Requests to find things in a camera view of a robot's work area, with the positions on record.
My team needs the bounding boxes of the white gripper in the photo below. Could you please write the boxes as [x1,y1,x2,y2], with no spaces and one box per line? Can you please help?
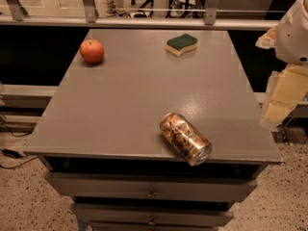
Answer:
[255,0,308,128]

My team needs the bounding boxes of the green and yellow sponge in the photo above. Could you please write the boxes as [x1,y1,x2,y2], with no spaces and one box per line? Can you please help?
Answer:
[166,34,198,57]

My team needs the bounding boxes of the red apple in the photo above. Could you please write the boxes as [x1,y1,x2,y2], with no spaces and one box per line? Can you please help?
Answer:
[79,38,104,64]

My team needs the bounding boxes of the gold beverage can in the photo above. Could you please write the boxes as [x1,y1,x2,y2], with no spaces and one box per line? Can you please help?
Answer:
[160,113,212,167]

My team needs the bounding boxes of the grey drawer cabinet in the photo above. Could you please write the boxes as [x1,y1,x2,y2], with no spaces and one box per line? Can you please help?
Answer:
[25,29,281,231]

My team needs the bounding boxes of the person legs in background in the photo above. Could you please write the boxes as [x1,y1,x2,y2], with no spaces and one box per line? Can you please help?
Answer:
[106,0,126,16]

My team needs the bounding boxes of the metal railing frame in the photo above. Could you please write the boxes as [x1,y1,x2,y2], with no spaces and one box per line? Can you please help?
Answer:
[0,0,291,31]

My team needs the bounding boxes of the black cable on floor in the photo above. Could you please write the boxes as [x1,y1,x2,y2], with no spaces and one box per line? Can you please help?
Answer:
[0,113,39,170]

